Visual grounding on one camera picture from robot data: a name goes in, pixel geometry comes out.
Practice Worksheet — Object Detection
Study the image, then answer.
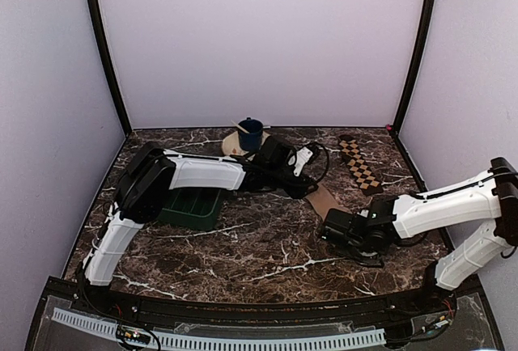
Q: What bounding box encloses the left camera black cable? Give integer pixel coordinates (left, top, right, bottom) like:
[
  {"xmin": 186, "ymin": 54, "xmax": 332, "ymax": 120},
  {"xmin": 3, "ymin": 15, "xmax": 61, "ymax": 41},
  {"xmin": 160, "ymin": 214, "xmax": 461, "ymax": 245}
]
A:
[{"xmin": 242, "ymin": 142, "xmax": 331, "ymax": 197}]

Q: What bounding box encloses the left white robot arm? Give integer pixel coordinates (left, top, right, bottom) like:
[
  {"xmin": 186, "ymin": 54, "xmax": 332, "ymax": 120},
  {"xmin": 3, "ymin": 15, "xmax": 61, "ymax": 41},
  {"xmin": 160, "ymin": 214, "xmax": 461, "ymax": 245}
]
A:
[{"xmin": 76, "ymin": 136, "xmax": 325, "ymax": 315}]

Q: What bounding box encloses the right black frame post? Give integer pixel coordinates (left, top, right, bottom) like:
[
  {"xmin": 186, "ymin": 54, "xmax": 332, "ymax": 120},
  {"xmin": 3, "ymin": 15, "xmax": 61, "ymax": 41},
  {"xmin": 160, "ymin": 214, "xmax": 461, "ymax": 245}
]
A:
[{"xmin": 391, "ymin": 0, "xmax": 435, "ymax": 137}]

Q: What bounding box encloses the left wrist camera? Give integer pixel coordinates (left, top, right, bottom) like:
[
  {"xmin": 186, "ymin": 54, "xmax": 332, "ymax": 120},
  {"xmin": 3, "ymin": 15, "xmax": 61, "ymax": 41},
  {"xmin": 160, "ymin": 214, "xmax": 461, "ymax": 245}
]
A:
[{"xmin": 287, "ymin": 146, "xmax": 317, "ymax": 176}]

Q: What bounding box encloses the left black frame post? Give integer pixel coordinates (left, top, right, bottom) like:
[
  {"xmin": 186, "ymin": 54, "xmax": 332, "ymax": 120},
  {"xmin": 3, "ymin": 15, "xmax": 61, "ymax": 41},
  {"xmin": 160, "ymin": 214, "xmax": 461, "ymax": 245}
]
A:
[{"xmin": 87, "ymin": 0, "xmax": 133, "ymax": 137}]

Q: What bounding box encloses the white slotted cable duct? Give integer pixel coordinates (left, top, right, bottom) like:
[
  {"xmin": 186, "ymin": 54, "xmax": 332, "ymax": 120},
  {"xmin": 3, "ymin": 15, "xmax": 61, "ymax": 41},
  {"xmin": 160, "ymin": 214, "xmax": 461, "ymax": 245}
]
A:
[{"xmin": 51, "ymin": 308, "xmax": 387, "ymax": 350}]

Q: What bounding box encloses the dark blue mug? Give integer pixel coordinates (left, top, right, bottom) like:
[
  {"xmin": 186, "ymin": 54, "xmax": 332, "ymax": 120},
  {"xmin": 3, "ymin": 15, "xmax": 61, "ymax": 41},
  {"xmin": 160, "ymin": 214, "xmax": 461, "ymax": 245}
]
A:
[{"xmin": 238, "ymin": 117, "xmax": 263, "ymax": 151}]

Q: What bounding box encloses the beige floral round mat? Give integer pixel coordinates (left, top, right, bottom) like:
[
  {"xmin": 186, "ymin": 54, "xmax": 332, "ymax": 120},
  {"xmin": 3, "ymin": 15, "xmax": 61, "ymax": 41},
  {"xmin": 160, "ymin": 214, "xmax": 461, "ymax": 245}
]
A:
[{"xmin": 221, "ymin": 131, "xmax": 251, "ymax": 156}]

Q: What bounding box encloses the black front rail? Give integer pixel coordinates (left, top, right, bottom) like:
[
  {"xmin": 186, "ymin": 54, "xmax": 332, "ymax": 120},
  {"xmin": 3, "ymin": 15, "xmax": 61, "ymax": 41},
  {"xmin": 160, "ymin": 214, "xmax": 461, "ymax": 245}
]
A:
[{"xmin": 92, "ymin": 290, "xmax": 432, "ymax": 324}]

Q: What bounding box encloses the plain brown sock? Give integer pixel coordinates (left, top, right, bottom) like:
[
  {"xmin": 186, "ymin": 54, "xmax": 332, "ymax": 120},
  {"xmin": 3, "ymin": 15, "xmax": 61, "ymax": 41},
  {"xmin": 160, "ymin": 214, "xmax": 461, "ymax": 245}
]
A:
[{"xmin": 304, "ymin": 184, "xmax": 350, "ymax": 221}]

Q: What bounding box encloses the green divided plastic tray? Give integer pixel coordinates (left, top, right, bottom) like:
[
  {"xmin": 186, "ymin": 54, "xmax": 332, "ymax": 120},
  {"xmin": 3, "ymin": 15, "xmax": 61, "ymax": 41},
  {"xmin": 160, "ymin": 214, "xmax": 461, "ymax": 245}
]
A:
[{"xmin": 158, "ymin": 188, "xmax": 224, "ymax": 231}]

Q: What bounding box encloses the black frame post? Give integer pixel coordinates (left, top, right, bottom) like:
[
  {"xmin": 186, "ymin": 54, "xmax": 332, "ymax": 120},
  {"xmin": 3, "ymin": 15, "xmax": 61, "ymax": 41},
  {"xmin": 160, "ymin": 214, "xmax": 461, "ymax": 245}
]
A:
[
  {"xmin": 391, "ymin": 0, "xmax": 435, "ymax": 137},
  {"xmin": 87, "ymin": 0, "xmax": 133, "ymax": 137}
]

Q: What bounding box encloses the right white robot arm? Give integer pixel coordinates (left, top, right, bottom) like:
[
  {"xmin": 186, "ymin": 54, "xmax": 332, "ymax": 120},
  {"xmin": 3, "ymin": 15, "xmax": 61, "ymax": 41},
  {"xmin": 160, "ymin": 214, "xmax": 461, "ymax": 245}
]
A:
[{"xmin": 321, "ymin": 157, "xmax": 517, "ymax": 314}]

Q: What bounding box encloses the brown black checkered sock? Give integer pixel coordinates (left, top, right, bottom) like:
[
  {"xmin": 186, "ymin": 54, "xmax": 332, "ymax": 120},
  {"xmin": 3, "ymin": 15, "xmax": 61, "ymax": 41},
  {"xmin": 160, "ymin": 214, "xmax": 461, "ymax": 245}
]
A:
[{"xmin": 338, "ymin": 134, "xmax": 384, "ymax": 196}]

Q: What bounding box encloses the wooden stick in mug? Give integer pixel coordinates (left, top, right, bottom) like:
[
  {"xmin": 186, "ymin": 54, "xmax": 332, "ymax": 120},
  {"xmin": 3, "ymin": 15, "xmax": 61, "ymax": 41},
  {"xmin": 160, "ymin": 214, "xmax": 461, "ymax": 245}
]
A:
[{"xmin": 231, "ymin": 121, "xmax": 249, "ymax": 134}]

